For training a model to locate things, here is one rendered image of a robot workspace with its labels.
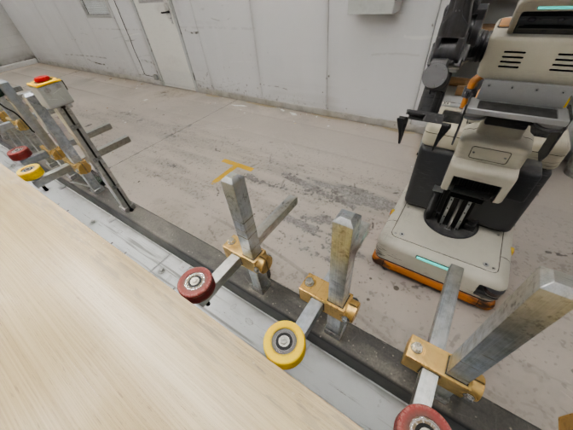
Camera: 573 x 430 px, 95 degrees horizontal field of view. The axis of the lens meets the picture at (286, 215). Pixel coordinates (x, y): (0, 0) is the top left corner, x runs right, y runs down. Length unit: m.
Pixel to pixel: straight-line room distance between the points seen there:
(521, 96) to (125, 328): 1.24
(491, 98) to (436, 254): 0.77
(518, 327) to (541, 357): 1.36
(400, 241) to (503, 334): 1.12
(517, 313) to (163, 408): 0.54
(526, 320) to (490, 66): 0.85
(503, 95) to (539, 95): 0.09
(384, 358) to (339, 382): 0.14
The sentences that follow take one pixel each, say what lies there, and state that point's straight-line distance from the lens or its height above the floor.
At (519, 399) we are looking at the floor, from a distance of 1.69.
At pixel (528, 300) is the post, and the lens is 0.43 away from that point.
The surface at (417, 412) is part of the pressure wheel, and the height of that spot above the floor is 0.91.
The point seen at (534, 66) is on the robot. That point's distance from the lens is 1.14.
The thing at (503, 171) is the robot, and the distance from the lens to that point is 1.26.
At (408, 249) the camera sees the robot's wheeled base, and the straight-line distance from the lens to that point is 1.55.
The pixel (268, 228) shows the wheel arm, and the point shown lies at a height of 0.86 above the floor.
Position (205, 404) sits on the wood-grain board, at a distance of 0.55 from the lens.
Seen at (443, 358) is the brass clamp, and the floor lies 0.83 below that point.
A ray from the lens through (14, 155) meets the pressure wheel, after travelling 1.70.
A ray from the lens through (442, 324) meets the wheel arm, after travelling 0.71.
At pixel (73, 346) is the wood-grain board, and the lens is 0.72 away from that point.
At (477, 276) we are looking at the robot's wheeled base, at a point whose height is 0.26.
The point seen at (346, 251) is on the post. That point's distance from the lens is 0.45.
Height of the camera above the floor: 1.41
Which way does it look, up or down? 43 degrees down
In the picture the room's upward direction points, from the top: 6 degrees counter-clockwise
